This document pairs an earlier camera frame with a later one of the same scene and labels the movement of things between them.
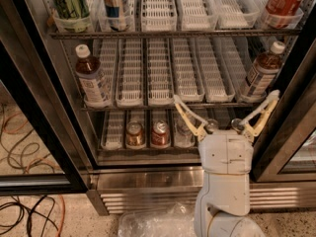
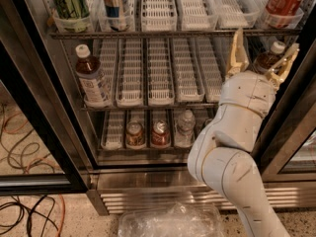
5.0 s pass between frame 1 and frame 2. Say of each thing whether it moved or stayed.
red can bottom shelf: stayed
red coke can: stayed
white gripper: moved
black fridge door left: stayed
